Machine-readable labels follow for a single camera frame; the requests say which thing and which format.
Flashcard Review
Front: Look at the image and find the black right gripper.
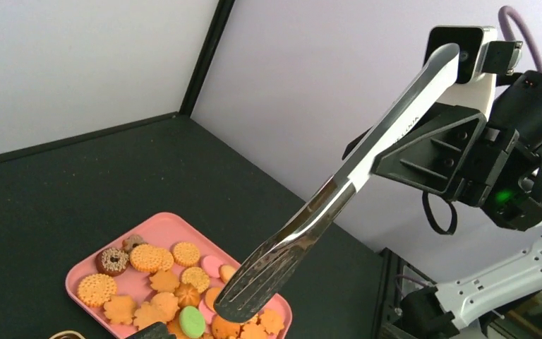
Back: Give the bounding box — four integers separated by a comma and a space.
343, 70, 542, 232

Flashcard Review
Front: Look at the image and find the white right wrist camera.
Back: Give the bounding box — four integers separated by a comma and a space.
424, 25, 524, 118

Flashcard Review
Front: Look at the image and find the round waffle cookie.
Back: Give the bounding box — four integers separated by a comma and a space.
77, 273, 118, 307

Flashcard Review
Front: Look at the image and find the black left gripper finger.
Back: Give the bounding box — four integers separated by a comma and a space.
126, 322, 176, 339

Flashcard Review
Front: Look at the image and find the green round macaron cookie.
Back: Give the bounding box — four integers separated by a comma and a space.
179, 306, 206, 338

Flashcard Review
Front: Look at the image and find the pink plastic tray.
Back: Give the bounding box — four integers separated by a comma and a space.
65, 212, 293, 338

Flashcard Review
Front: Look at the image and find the black enclosure frame post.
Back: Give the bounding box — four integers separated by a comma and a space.
179, 0, 236, 116

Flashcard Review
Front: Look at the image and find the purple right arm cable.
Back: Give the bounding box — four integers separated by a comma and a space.
498, 5, 542, 184

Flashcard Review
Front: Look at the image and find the steel tong right blade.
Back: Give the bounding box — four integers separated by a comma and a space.
214, 43, 459, 323

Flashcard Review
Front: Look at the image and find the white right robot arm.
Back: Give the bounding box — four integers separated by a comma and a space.
215, 41, 542, 338

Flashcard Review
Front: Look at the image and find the pink round macaron cookie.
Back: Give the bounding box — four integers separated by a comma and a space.
200, 255, 224, 279

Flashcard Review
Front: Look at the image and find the chocolate sprinkled donut cookie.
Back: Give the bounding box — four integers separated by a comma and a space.
95, 247, 129, 277

